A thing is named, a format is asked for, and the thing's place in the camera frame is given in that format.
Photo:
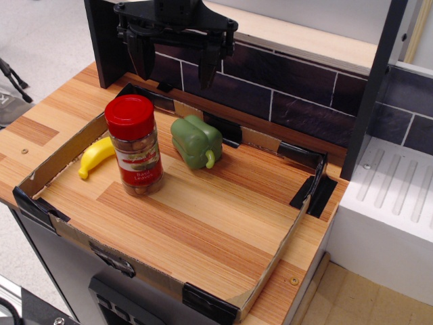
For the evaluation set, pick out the red-capped basil leaves bottle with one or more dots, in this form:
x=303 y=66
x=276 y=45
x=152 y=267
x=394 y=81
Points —
x=133 y=131

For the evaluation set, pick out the black tripod leg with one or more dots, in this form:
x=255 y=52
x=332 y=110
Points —
x=15 y=80

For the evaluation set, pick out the dark left shelf post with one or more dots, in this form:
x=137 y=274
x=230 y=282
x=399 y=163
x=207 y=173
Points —
x=111 y=55

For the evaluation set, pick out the dark shelf post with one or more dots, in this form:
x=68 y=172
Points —
x=111 y=55
x=377 y=73

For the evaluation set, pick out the green toy bell pepper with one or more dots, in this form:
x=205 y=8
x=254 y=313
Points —
x=199 y=144

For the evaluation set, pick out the white toy sink drainboard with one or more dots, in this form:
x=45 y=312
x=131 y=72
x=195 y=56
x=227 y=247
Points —
x=383 y=227

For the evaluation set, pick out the dark right shelf post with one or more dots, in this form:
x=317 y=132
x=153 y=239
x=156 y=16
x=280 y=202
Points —
x=377 y=73

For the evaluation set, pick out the black oven control panel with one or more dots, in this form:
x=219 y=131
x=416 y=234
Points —
x=118 y=309

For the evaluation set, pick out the yellow toy banana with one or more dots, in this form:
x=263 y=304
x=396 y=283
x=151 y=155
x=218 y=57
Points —
x=95 y=154

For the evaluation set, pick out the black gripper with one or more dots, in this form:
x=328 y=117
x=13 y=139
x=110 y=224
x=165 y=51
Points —
x=188 y=24

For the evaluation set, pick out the wooden shelf board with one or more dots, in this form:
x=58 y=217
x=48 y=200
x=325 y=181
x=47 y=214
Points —
x=299 y=41

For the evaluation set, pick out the cardboard fence with black tape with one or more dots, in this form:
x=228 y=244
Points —
x=244 y=233

